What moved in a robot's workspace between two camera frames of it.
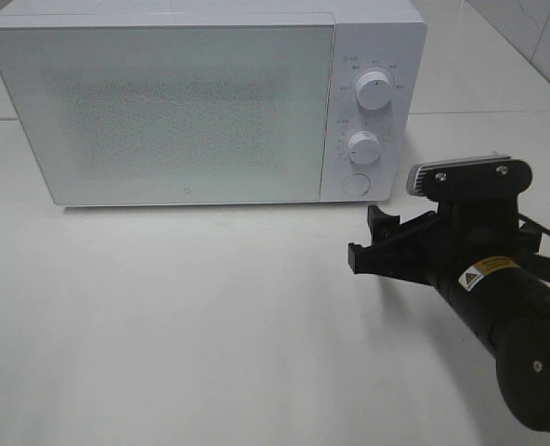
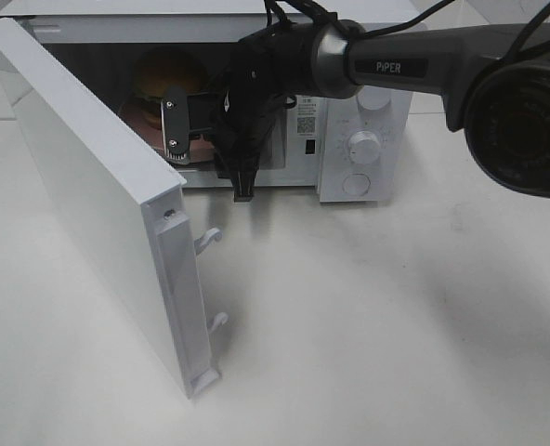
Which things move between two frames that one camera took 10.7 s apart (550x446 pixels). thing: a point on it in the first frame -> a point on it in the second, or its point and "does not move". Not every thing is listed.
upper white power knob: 373,90 does not move
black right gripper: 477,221 -> 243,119
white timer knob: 363,148 does not move
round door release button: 356,184 does not move
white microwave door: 173,114 -> 129,203
